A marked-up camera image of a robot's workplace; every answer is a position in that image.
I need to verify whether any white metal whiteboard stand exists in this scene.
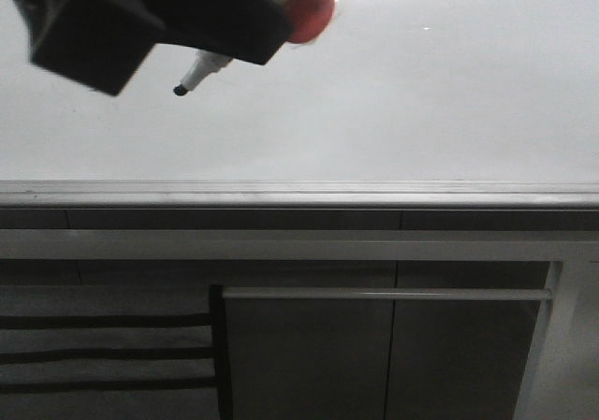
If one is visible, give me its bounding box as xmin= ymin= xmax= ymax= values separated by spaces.
xmin=1 ymin=229 xmax=598 ymax=419

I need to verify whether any grey black-striped fabric bin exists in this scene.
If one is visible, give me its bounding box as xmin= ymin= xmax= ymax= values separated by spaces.
xmin=1 ymin=284 xmax=221 ymax=419

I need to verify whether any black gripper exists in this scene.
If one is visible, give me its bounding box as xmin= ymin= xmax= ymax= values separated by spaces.
xmin=12 ymin=0 xmax=292 ymax=96

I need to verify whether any white whiteboard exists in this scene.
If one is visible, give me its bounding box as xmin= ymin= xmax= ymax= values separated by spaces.
xmin=1 ymin=0 xmax=598 ymax=209

